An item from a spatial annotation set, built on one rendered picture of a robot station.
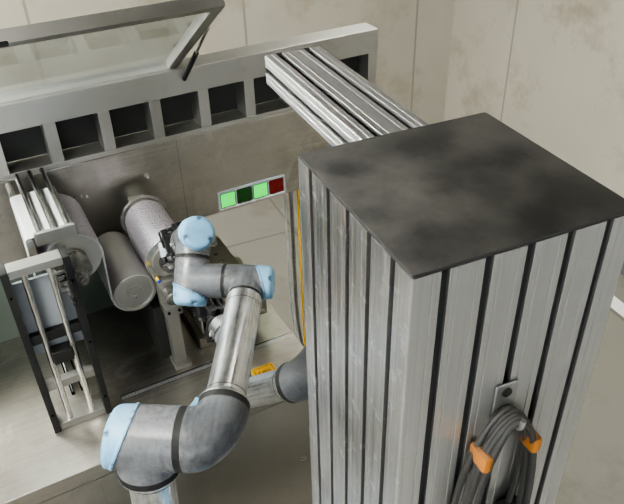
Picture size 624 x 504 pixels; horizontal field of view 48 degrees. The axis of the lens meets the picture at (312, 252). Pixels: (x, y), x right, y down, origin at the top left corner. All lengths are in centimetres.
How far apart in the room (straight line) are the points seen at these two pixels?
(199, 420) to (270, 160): 130
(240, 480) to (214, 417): 106
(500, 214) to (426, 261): 11
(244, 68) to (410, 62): 291
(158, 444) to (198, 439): 7
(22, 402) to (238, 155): 99
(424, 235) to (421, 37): 441
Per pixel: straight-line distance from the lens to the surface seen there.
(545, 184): 74
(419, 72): 510
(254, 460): 226
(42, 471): 201
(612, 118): 406
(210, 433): 125
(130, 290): 201
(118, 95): 211
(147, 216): 208
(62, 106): 209
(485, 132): 83
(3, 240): 223
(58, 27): 159
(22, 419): 216
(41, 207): 194
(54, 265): 176
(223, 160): 230
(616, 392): 351
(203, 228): 151
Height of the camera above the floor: 238
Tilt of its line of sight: 35 degrees down
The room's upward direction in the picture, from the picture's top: 2 degrees counter-clockwise
